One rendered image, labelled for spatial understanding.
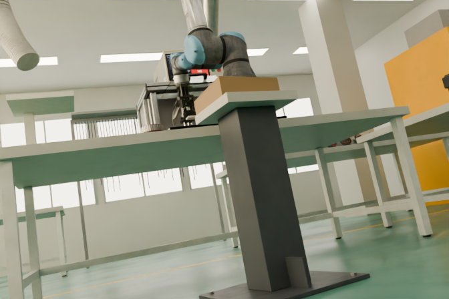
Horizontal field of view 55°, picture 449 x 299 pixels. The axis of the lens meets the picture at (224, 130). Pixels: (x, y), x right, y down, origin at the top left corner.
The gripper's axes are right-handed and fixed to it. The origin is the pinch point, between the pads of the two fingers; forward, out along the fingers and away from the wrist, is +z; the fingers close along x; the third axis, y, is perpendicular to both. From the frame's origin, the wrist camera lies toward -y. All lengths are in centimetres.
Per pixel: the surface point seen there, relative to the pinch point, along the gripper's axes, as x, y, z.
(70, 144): -56, 17, -1
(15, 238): -83, 26, 33
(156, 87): -9.4, -31.7, -22.0
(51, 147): -63, 18, -1
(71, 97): -58, -61, -25
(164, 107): -5.5, -44.5, -9.7
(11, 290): -86, 31, 52
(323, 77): 273, -368, -14
